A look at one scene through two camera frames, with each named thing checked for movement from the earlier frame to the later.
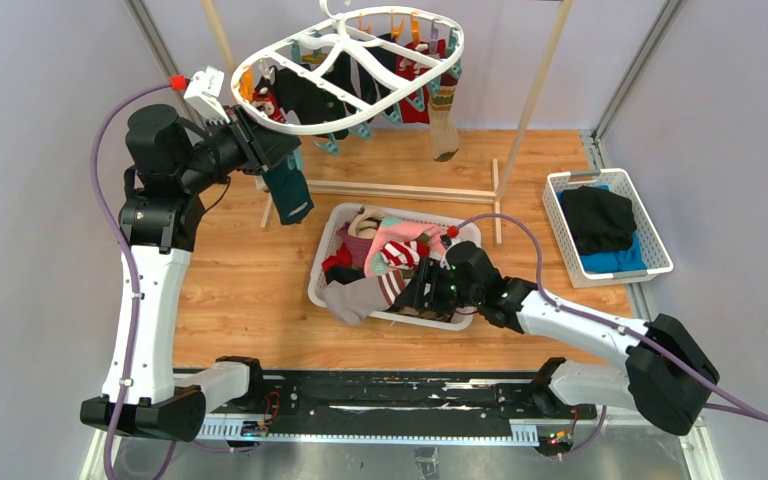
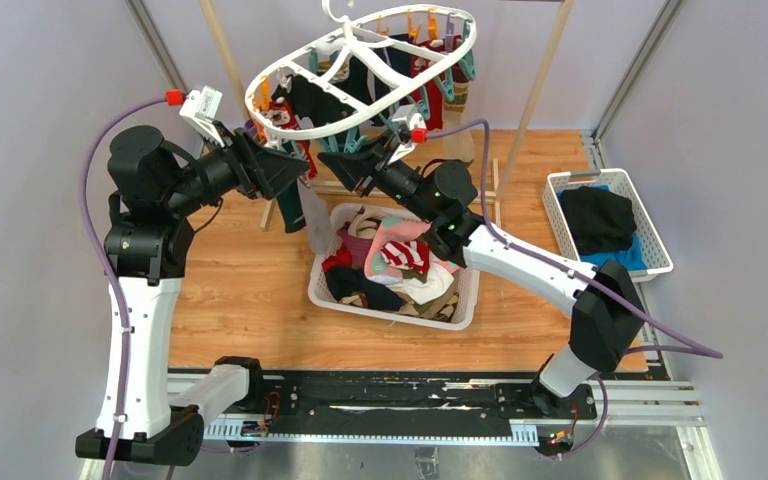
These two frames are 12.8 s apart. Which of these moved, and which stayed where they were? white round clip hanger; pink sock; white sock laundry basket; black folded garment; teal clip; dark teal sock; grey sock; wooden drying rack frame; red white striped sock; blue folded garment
Moved: grey sock; white round clip hanger; dark teal sock; teal clip
Stayed: white sock laundry basket; wooden drying rack frame; black folded garment; pink sock; blue folded garment; red white striped sock
